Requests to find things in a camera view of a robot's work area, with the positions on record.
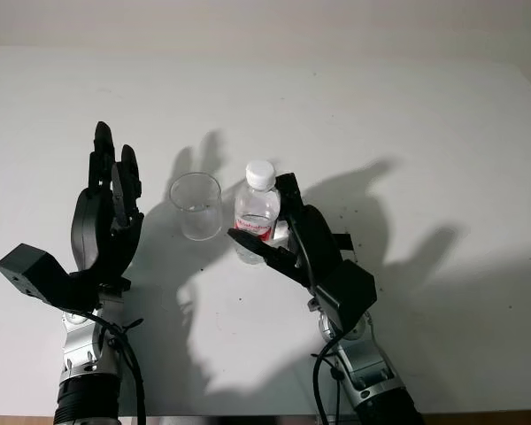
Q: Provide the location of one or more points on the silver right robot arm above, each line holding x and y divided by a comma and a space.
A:
371, 376

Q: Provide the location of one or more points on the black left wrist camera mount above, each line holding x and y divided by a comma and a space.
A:
31, 270

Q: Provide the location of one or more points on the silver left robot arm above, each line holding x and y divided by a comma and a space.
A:
82, 354

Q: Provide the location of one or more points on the black tape strip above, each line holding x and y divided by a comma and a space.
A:
347, 241

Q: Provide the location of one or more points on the clear water bottle red label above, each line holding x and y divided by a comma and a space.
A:
256, 203

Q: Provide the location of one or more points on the clear plastic cup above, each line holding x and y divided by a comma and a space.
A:
197, 208

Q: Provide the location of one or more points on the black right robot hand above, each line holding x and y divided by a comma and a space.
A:
318, 239

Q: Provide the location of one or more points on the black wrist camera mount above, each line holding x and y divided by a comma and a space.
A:
349, 292
31, 270

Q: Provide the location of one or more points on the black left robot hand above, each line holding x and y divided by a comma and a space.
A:
90, 230

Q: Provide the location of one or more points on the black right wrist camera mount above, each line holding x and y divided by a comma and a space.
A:
349, 292

